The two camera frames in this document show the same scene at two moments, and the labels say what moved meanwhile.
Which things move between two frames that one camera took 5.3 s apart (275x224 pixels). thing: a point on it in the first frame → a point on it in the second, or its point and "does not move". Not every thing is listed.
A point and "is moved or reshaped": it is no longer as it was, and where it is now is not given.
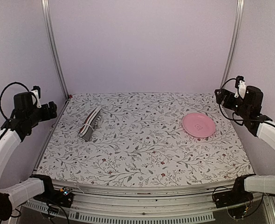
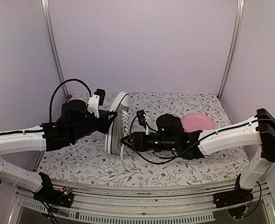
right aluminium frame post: (232, 50) does not move
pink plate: (198, 125) does not move
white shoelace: (98, 117) is moved or reshaped
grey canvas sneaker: (90, 123) is moved or reshaped
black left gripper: (47, 115) → (106, 124)
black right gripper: (230, 94) → (139, 136)
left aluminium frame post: (45, 5) does not move
